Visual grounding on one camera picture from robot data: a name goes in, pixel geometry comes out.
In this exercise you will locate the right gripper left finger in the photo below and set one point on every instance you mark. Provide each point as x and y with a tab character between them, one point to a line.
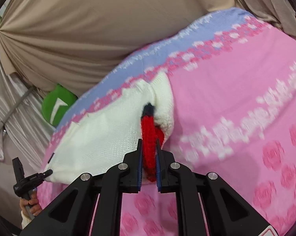
91	205

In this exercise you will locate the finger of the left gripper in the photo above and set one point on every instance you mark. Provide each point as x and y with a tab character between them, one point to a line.
47	173
18	169

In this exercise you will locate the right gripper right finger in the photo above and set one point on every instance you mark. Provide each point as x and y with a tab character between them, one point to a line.
206	204

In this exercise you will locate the white red navy knit sweater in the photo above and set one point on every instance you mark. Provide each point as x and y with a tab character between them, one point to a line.
102	138

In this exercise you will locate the white sleeve forearm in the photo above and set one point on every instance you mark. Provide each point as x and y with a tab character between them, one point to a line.
25	220

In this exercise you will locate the person's left hand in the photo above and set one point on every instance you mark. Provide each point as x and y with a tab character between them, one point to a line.
30	207

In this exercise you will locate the green plush cushion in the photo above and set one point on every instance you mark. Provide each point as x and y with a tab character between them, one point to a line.
56	104

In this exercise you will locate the pink floral bed sheet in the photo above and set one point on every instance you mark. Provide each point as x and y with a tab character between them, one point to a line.
233	79

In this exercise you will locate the beige draped curtain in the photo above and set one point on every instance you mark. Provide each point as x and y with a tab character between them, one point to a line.
76	43

